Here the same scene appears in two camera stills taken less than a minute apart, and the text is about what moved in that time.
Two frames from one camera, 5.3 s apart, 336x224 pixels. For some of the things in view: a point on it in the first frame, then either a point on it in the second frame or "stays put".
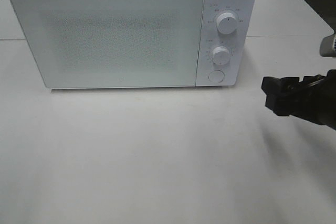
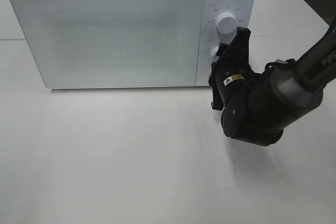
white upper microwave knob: x=226 y=23 stays put
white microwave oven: x=105 y=30 stays put
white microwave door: x=113 y=36 stays put
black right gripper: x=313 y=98 to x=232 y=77
